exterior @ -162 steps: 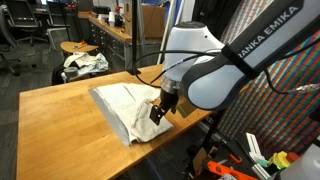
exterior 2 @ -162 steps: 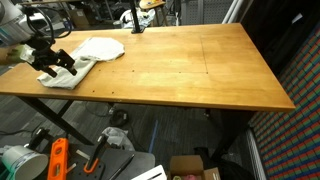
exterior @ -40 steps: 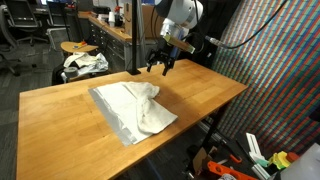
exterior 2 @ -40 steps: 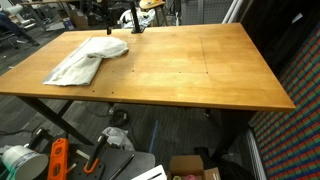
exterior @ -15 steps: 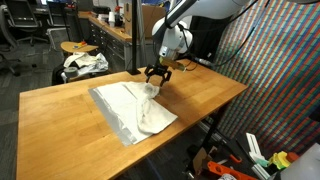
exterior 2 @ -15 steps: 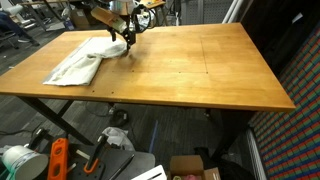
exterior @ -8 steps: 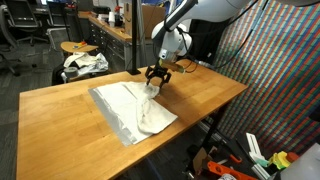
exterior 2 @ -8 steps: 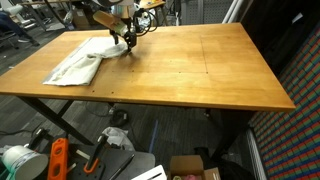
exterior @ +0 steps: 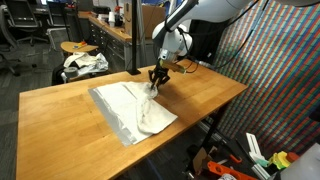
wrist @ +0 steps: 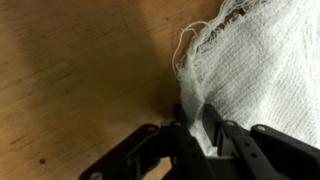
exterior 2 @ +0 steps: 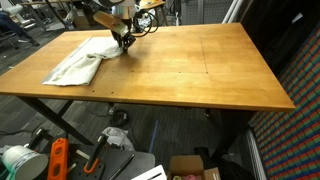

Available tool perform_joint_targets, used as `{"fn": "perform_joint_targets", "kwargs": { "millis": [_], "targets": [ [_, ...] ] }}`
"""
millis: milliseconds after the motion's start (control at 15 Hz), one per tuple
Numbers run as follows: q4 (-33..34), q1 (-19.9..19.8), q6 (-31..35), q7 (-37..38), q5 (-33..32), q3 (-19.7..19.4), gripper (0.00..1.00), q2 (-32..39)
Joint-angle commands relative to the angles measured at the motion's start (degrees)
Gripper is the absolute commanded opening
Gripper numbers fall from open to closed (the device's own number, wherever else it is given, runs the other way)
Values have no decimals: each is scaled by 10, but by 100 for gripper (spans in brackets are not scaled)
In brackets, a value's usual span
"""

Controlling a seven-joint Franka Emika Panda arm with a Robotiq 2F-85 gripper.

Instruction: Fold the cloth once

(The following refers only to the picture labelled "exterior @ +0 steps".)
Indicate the grey tape strip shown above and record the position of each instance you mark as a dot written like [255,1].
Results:
[110,116]

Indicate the translucent white container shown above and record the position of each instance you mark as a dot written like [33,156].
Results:
[301,166]

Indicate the white cloth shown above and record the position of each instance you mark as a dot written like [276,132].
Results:
[133,106]

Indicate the white slotted metal plate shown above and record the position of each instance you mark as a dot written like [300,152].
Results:
[253,146]

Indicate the black hanging fabric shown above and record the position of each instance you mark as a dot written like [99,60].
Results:
[206,46]

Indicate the large cardboard box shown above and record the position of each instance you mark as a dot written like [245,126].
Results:
[150,18]

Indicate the red round cap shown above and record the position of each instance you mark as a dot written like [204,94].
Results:
[293,156]

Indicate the open cardboard box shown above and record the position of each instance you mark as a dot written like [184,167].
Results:
[200,158]

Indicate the brass wrist camera box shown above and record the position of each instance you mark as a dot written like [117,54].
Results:
[173,66]

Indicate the black camera pole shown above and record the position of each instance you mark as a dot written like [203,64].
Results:
[134,33]

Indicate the red capped bottle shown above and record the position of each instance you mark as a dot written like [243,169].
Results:
[118,16]

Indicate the grey tape roll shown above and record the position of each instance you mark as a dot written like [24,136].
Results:
[70,71]

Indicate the stack of white cups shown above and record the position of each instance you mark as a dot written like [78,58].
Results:
[111,19]

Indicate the wooden top workbench cabinet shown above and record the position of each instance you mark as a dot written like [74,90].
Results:
[113,43]

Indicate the colourful toys on stool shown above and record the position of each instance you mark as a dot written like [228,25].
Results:
[80,44]

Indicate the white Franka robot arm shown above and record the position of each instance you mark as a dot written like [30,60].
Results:
[173,40]

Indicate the round wooden stool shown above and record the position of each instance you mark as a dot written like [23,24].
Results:
[78,48]

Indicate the yellow green plastic item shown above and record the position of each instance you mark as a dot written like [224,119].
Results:
[280,160]

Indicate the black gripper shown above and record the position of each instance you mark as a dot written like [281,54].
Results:
[160,72]

